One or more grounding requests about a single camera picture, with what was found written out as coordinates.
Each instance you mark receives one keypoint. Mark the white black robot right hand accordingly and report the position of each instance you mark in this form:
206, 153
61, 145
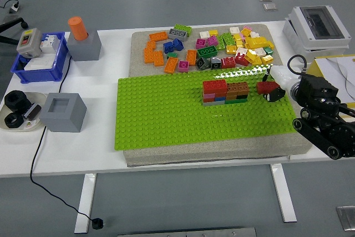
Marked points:
283, 77

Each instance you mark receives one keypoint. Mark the long red toy brick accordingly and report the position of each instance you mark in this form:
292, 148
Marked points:
266, 87

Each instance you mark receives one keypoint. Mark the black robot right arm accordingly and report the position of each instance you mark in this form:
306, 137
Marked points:
319, 90

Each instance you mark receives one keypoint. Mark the small green toy brick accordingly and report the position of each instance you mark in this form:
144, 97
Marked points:
268, 51

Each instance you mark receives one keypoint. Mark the long yellow toy brick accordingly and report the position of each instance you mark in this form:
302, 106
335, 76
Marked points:
259, 42

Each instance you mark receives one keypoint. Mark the cream white toy brick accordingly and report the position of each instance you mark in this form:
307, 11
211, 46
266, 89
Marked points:
255, 35

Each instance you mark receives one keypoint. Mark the small pink toy brick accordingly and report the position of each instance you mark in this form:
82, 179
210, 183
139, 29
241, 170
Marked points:
242, 36

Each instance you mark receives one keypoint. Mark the lime green toy brick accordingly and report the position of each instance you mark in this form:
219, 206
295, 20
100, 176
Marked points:
221, 42
228, 39

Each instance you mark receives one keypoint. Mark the black grey slope brick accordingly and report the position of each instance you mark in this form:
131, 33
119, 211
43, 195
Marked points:
215, 63

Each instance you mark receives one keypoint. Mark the magenta toy brick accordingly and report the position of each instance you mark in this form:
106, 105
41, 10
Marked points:
212, 40
200, 44
183, 66

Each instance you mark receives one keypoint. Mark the dark green long brick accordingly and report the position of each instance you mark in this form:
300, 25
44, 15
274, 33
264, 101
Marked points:
207, 51

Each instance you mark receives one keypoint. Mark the orange toy brick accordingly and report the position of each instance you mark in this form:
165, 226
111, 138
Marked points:
191, 57
158, 59
149, 55
158, 36
171, 65
151, 45

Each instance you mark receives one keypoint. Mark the long lime green brick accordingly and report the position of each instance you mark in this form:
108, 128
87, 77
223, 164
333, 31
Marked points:
184, 28

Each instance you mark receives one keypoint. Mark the small dark green brick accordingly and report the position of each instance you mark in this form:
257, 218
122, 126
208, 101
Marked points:
172, 55

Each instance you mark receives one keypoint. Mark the grey toy brick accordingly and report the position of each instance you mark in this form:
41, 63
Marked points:
177, 34

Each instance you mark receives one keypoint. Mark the green studded baseplate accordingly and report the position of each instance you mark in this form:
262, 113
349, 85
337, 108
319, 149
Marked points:
166, 115

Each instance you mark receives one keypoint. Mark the yellow white cardboard box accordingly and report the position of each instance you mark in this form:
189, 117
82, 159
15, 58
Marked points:
332, 67

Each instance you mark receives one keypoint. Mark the grey-brown foam mat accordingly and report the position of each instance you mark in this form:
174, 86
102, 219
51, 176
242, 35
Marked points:
222, 151

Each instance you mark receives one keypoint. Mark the white table leg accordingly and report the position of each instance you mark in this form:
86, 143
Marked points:
86, 201
284, 192

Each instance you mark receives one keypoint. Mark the steel floor box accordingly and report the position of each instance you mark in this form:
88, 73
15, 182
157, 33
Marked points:
346, 217

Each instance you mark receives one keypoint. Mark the grey socket block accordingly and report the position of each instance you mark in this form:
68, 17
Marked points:
61, 117
86, 48

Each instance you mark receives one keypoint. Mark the orange cylinder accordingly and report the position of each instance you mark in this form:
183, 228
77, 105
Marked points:
77, 29

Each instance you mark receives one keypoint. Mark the white circuit breaker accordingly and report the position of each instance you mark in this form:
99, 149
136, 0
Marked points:
50, 43

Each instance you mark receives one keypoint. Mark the black plug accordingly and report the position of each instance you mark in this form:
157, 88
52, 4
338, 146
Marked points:
97, 223

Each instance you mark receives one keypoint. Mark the blue plastic bin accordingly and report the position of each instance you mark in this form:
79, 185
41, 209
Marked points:
41, 76

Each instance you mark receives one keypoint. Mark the white plate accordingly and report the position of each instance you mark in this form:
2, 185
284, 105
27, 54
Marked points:
38, 97

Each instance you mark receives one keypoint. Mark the small brown metal part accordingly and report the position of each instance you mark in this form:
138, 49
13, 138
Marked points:
32, 111

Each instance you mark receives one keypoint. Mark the large black nut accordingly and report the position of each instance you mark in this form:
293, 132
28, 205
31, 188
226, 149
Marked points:
16, 101

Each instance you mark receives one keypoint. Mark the small black nut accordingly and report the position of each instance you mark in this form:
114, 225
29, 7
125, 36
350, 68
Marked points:
14, 121

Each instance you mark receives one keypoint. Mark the black office chair base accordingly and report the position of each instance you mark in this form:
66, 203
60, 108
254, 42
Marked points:
11, 23

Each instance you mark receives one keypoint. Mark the black wall brick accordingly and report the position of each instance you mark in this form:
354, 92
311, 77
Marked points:
242, 97

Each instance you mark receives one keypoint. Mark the brown wall brick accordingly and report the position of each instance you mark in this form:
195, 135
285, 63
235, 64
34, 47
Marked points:
237, 86

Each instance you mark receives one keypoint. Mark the white electrical enclosure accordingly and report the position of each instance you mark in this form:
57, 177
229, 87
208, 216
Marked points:
319, 42

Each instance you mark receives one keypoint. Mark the green wall brick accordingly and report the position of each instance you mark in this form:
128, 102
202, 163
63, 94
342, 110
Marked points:
235, 101

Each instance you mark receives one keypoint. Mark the orange wall brick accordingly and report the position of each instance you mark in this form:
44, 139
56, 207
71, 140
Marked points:
231, 97

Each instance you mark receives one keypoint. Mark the small red wall brick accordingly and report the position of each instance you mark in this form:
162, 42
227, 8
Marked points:
220, 95

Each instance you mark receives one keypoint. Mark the blue wall brick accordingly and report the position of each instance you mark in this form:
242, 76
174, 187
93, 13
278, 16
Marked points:
220, 99

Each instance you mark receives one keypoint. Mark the grey wall brick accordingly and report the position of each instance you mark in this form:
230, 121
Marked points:
213, 104

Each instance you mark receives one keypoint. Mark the pink wall brick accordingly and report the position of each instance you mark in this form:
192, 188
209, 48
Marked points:
208, 96

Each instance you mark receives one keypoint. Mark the red-orange wall brick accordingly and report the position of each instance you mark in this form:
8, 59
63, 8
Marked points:
208, 100

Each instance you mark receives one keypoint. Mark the grey metal base plate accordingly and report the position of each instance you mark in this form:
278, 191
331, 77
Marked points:
188, 232

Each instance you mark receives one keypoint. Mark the white wall switch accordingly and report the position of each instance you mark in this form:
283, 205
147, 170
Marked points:
40, 63

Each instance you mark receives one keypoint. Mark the grey push-button switch box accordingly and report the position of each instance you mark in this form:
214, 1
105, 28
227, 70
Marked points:
27, 41

